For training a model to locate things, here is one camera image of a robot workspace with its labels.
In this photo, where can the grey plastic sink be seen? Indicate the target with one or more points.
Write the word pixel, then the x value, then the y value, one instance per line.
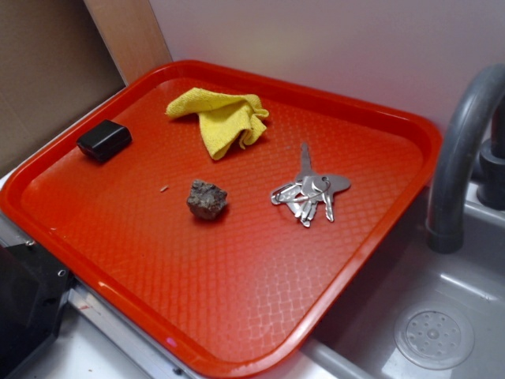
pixel 356 337

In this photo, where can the black device at left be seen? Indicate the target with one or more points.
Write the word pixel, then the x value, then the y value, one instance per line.
pixel 34 291

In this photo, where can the small black box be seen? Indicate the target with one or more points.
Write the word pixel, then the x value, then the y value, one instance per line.
pixel 104 141

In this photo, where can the yellow cloth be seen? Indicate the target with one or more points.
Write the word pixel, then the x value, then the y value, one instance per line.
pixel 224 119

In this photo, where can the brown cardboard panel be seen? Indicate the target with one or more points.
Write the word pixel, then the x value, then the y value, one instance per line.
pixel 60 59

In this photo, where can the grey brown rock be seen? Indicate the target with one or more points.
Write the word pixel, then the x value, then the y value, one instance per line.
pixel 206 200

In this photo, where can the red plastic tray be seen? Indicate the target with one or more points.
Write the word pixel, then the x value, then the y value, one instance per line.
pixel 234 296

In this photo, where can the silver key bunch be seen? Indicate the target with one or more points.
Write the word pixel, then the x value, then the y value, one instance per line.
pixel 308 189

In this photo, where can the sink drain strainer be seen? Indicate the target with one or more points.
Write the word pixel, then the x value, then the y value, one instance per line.
pixel 434 336

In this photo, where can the grey curved faucet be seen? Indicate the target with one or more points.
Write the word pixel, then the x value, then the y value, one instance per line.
pixel 469 128

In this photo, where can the dark faucet handle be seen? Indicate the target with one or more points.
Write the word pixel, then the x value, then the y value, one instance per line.
pixel 491 191

